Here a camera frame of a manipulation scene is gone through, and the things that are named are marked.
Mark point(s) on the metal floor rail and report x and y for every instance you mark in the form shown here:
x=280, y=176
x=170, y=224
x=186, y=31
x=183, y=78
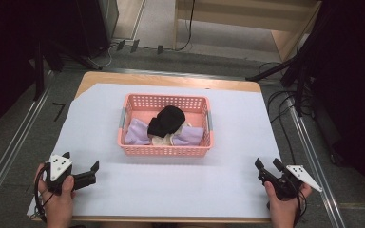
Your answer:
x=12, y=148
x=313, y=171

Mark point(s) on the pink plastic basket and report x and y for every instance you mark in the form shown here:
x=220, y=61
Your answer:
x=139, y=112

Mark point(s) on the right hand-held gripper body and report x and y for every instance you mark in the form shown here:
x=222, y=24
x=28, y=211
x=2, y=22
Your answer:
x=286, y=186

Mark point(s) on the purple cloth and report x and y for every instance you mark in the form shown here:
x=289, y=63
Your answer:
x=190, y=136
x=138, y=133

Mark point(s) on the black cabinet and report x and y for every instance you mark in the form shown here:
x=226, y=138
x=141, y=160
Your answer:
x=92, y=25

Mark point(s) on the wooden shelf unit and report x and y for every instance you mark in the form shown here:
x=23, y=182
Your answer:
x=250, y=19

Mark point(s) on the person's left hand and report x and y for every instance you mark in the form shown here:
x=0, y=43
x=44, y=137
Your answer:
x=57, y=209

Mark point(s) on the white table sheet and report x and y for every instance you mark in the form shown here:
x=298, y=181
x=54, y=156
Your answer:
x=171, y=183

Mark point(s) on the cream cloth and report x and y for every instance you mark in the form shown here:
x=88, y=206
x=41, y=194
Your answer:
x=161, y=141

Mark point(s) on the wooden table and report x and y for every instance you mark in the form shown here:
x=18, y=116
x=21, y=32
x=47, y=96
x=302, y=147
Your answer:
x=158, y=79

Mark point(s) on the black metal stand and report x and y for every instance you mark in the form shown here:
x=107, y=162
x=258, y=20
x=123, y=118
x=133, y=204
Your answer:
x=39, y=72
x=297, y=68

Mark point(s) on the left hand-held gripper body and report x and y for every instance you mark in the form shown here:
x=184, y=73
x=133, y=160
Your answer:
x=60, y=167

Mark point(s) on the person's right hand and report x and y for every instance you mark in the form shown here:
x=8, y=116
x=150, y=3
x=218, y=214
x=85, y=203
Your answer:
x=285, y=212

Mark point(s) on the black sock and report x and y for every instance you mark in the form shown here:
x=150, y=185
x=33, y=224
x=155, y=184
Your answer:
x=168, y=122

